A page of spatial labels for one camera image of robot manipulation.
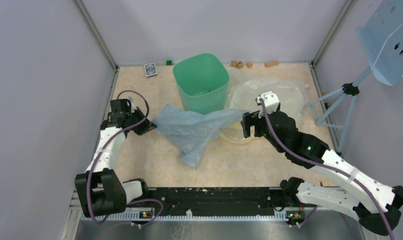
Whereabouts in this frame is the clear yellow plastic bag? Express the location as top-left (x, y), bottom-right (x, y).
top-left (219, 66), bottom-right (308, 145)

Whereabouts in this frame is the blue plastic trash bag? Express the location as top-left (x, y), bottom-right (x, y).
top-left (152, 104), bottom-right (246, 169)

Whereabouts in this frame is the green plastic trash bin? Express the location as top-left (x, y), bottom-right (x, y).
top-left (172, 53), bottom-right (230, 115)

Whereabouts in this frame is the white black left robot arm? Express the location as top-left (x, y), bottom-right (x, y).
top-left (74, 97), bottom-right (157, 219)

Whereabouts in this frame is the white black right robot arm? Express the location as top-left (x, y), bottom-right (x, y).
top-left (241, 111), bottom-right (403, 238)

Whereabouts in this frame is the long brown wooden block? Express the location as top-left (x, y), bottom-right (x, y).
top-left (264, 60), bottom-right (280, 68)

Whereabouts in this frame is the playing card deck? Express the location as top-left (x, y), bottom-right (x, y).
top-left (143, 62), bottom-right (158, 78)

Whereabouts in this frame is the light blue perforated panel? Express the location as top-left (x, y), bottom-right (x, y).
top-left (356, 0), bottom-right (403, 86)

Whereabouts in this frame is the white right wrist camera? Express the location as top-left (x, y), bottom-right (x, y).
top-left (255, 90), bottom-right (281, 117)

